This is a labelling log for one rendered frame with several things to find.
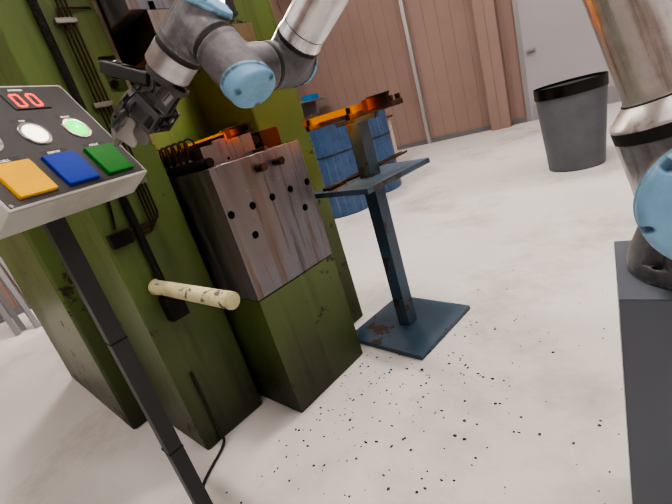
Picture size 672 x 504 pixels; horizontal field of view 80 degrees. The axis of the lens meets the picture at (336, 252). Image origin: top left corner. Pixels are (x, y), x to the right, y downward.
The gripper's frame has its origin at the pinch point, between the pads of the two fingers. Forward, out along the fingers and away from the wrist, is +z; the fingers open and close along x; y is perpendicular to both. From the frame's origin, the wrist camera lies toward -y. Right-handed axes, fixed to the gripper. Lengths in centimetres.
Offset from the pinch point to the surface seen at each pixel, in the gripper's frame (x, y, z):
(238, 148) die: 47.4, 8.7, 4.5
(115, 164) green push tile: -0.6, 3.0, 5.0
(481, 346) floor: 63, 122, -2
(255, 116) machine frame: 73, -1, 3
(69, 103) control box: 4.4, -15.7, 5.7
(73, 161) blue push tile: -8.9, 0.0, 5.0
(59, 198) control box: -17.3, 6.4, 6.1
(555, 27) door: 648, 90, -194
